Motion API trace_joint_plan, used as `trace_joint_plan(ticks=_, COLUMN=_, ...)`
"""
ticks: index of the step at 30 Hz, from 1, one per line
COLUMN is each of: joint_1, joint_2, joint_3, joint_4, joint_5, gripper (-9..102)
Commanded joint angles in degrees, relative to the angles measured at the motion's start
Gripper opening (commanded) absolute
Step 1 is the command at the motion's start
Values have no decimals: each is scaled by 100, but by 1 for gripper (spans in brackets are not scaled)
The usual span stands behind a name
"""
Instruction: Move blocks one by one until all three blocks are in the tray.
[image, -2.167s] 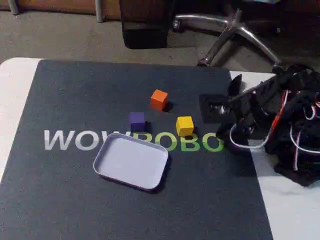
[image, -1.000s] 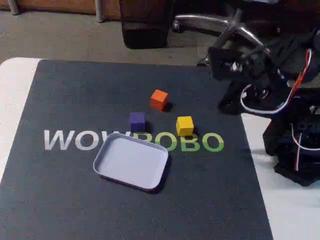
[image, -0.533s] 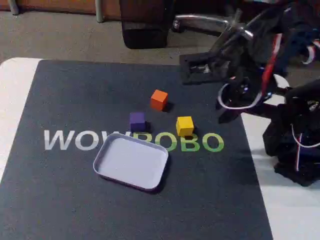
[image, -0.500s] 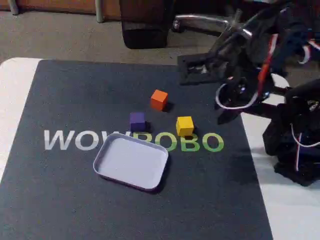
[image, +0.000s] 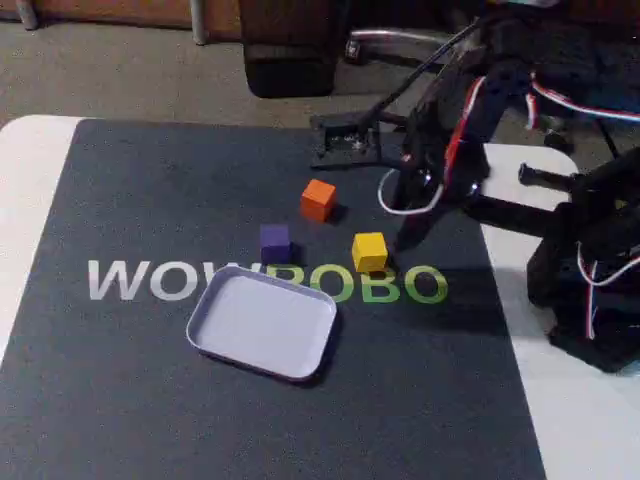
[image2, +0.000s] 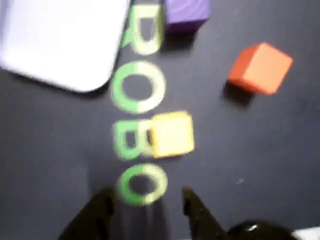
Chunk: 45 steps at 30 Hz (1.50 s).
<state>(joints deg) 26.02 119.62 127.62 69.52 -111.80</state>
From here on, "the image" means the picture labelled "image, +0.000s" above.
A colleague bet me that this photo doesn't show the white looped wire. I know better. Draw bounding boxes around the white looped wire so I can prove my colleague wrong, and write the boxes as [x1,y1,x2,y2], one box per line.
[378,169,444,216]

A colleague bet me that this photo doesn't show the purple cube block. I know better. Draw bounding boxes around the purple cube block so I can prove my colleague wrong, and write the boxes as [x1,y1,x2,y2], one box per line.
[259,223,292,265]

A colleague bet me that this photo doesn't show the yellow cube block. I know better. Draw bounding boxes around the yellow cube block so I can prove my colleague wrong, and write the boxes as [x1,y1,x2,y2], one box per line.
[351,232,390,273]

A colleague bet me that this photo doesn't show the brown wooden panel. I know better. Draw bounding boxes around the brown wooden panel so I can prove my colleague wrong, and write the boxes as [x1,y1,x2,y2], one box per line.
[0,0,241,29]

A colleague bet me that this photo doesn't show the black camera box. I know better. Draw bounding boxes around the black camera box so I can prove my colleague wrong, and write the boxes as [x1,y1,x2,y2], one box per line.
[309,113,401,169]

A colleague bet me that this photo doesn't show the black table clamp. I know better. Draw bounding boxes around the black table clamp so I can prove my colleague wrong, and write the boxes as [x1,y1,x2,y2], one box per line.
[464,162,581,236]

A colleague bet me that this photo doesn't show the dark mat with logo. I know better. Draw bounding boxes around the dark mat with logo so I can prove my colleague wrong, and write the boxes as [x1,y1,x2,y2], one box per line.
[0,118,549,480]

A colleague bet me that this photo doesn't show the grey metal leg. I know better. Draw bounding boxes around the grey metal leg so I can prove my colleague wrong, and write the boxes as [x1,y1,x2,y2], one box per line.
[14,0,39,30]
[190,0,209,45]

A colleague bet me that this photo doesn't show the dark bag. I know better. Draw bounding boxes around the dark bag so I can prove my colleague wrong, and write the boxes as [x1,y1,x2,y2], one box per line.
[238,0,347,99]

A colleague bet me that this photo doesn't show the black camera cable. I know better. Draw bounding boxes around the black camera cable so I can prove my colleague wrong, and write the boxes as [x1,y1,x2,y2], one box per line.
[357,19,481,134]

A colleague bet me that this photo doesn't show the red white striped servo cable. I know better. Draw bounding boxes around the red white striped servo cable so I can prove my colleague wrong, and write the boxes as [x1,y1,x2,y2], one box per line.
[524,72,640,131]
[577,242,640,341]

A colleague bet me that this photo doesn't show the orange cube block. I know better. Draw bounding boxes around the orange cube block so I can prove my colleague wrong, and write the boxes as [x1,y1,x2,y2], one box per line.
[301,178,337,222]

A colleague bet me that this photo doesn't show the white rounded metal tray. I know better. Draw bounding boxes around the white rounded metal tray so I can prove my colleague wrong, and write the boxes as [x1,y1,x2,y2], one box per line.
[185,264,340,385]

